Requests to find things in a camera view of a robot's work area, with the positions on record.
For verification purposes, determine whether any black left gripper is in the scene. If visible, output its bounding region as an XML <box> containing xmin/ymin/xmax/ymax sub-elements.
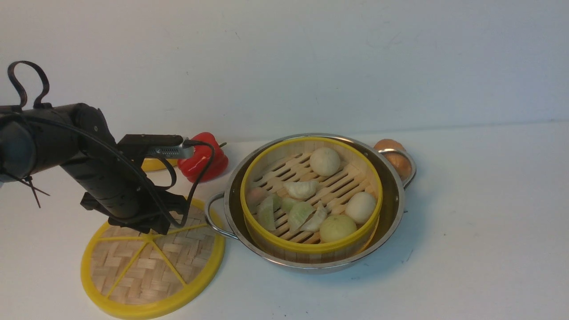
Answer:
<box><xmin>62</xmin><ymin>157</ymin><xmax>189</xmax><ymax>235</ymax></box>

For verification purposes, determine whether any yellow woven bamboo steamer lid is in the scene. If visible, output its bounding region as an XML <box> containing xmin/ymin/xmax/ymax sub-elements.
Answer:
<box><xmin>80</xmin><ymin>199</ymin><xmax>225</xmax><ymax>320</ymax></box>

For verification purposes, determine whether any yellow bamboo steamer basket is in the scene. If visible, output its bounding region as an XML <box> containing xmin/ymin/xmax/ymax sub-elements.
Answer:
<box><xmin>229</xmin><ymin>135</ymin><xmax>386</xmax><ymax>264</ymax></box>

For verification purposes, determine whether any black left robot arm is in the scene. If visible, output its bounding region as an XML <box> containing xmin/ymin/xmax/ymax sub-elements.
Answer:
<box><xmin>1</xmin><ymin>103</ymin><xmax>191</xmax><ymax>235</ymax></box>

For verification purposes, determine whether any stainless steel pot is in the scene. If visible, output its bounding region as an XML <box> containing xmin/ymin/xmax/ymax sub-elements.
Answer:
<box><xmin>204</xmin><ymin>133</ymin><xmax>412</xmax><ymax>275</ymax></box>

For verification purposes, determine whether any yellow toy banana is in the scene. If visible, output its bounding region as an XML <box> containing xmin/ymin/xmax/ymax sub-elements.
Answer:
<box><xmin>141</xmin><ymin>158</ymin><xmax>177</xmax><ymax>172</ymax></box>

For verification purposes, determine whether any red toy bell pepper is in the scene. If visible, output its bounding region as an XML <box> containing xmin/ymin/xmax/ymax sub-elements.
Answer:
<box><xmin>177</xmin><ymin>132</ymin><xmax>229</xmax><ymax>184</ymax></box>

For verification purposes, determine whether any pink dumpling left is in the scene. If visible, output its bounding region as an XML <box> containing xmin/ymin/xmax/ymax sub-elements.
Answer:
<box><xmin>246</xmin><ymin>187</ymin><xmax>270</xmax><ymax>214</ymax></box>

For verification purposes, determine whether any green dumpling left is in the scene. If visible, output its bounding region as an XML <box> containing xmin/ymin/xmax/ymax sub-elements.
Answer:
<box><xmin>257</xmin><ymin>194</ymin><xmax>278</xmax><ymax>231</ymax></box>

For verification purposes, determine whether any small green dumpling middle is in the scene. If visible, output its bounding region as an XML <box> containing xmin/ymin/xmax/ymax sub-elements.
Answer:
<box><xmin>281</xmin><ymin>198</ymin><xmax>299</xmax><ymax>214</ymax></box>

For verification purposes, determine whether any white dumpling centre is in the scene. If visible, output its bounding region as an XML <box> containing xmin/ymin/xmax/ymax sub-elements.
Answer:
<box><xmin>283</xmin><ymin>180</ymin><xmax>319</xmax><ymax>200</ymax></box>

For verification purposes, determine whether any white dumpling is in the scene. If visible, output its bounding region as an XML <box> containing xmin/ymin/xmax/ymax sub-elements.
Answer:
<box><xmin>301</xmin><ymin>202</ymin><xmax>329</xmax><ymax>232</ymax></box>
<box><xmin>283</xmin><ymin>180</ymin><xmax>319</xmax><ymax>200</ymax></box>

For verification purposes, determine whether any green dumpling front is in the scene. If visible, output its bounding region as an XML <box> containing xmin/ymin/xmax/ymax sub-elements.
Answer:
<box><xmin>287</xmin><ymin>202</ymin><xmax>314</xmax><ymax>234</ymax></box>

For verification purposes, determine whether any white dumpling front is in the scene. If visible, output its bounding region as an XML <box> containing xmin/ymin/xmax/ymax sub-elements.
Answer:
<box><xmin>301</xmin><ymin>202</ymin><xmax>329</xmax><ymax>232</ymax></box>

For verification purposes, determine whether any white bun far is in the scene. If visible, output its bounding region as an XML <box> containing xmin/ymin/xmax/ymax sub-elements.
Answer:
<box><xmin>309</xmin><ymin>147</ymin><xmax>341</xmax><ymax>176</ymax></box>

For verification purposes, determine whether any white bun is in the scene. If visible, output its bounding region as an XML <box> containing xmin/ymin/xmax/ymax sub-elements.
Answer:
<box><xmin>309</xmin><ymin>147</ymin><xmax>341</xmax><ymax>176</ymax></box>
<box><xmin>345</xmin><ymin>191</ymin><xmax>377</xmax><ymax>225</ymax></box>

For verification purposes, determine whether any yellowish bun front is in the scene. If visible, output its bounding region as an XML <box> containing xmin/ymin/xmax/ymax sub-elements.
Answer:
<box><xmin>319</xmin><ymin>215</ymin><xmax>357</xmax><ymax>243</ymax></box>

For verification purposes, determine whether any white bun right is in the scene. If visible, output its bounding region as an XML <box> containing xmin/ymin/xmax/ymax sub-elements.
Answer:
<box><xmin>345</xmin><ymin>191</ymin><xmax>377</xmax><ymax>225</ymax></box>

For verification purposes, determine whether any brown toy potato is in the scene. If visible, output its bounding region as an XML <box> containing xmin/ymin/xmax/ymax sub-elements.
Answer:
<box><xmin>373</xmin><ymin>139</ymin><xmax>411</xmax><ymax>180</ymax></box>

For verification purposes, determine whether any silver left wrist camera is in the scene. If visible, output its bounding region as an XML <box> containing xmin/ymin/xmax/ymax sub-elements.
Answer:
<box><xmin>118</xmin><ymin>134</ymin><xmax>195</xmax><ymax>160</ymax></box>

